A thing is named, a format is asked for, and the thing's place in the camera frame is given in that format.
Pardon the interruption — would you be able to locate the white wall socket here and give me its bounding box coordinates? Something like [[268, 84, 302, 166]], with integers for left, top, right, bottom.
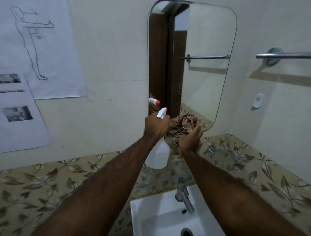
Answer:
[[252, 93, 264, 108]]

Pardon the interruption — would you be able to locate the person's right hand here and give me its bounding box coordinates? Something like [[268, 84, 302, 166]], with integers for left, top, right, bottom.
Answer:
[[178, 124, 204, 154]]

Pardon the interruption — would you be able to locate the brown checked cloth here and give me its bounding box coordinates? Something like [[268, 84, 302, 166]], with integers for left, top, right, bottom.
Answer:
[[168, 113, 198, 148]]

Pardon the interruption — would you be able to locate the white ceramic sink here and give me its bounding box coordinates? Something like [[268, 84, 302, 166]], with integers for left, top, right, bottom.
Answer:
[[130, 184, 220, 236]]

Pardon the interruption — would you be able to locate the paper sheet with photos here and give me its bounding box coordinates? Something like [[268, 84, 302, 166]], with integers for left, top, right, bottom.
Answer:
[[0, 70, 51, 154]]

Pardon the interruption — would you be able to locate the person's left hand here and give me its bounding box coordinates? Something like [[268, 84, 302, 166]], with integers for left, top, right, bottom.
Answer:
[[143, 112, 171, 140]]

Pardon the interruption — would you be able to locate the white spray bottle orange nozzle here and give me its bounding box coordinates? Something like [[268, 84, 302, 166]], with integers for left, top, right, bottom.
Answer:
[[144, 107, 171, 170]]

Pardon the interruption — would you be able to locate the chrome towel bar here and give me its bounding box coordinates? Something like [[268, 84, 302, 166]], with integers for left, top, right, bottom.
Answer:
[[256, 47, 311, 66]]

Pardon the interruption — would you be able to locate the person's right forearm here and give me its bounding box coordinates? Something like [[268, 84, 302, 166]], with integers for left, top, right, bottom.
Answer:
[[181, 148, 307, 236]]

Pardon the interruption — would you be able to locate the paper poster with figure drawing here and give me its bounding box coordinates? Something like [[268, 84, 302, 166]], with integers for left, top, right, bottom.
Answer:
[[0, 0, 88, 100]]

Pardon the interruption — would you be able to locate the chrome sink faucet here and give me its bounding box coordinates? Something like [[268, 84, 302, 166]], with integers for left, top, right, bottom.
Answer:
[[175, 177, 195, 213]]

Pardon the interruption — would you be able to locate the person's left forearm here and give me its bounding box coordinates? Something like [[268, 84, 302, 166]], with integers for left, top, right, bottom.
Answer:
[[32, 134, 162, 236]]

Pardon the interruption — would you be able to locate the rounded wall mirror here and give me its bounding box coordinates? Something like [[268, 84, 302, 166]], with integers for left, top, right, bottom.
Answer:
[[147, 0, 237, 132]]

